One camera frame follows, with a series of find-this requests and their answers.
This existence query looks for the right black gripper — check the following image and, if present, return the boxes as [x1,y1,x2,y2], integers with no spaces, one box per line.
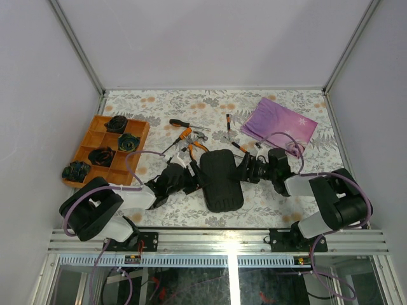
[227,154,277,184]

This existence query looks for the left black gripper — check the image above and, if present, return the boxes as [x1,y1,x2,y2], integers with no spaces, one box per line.
[168,162,214,197]

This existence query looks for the black plastic tool case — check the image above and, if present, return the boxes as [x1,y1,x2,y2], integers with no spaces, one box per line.
[200,149,244,213]

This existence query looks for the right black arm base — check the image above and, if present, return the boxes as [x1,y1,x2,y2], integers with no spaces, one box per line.
[263,229,317,253]

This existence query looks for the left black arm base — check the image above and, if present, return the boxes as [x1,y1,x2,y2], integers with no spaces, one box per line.
[124,231,159,252]

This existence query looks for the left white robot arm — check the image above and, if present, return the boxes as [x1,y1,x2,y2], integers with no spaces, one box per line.
[59,161,210,251]

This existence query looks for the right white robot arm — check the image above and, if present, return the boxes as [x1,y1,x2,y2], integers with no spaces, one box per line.
[230,148,373,251]

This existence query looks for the orange black utility tool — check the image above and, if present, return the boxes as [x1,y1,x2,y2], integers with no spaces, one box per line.
[224,136,248,153]

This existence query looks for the small claw hammer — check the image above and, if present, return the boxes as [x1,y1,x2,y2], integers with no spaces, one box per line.
[181,131,209,155]

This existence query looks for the small precision screwdriver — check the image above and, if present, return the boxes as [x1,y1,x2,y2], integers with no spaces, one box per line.
[226,114,231,133]

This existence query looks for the purple printed pouch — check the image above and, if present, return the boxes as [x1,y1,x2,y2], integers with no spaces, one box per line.
[240,97,317,158]

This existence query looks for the dark rolled band middle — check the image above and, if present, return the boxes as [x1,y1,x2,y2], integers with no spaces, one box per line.
[118,133,141,153]

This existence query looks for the dark rolled band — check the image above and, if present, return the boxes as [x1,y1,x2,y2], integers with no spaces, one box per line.
[118,133,141,153]
[88,147,115,167]
[104,115,128,134]

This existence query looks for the orange compartment tray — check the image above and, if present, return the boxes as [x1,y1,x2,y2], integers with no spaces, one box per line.
[62,115,149,188]

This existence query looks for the dark rolled band lower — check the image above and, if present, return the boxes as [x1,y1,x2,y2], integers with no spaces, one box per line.
[88,147,115,167]

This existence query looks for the dark rolled band top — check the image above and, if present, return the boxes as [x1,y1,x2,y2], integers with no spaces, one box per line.
[104,115,128,134]

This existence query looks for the dark rolled band outside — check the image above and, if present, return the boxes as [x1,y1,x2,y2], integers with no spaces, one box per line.
[62,161,91,182]

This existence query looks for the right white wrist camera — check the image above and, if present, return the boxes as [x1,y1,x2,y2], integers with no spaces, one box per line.
[255,142,268,159]

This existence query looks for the orange handled pliers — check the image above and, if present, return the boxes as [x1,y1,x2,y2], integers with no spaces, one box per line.
[186,135,209,161]

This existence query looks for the orange handled screwdriver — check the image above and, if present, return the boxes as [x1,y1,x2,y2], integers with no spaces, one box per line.
[162,128,192,154]

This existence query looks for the black handled screwdriver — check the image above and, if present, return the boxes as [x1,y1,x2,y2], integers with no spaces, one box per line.
[169,119,210,132]

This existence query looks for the aluminium front rail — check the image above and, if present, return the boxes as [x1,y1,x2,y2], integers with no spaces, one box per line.
[48,229,390,268]

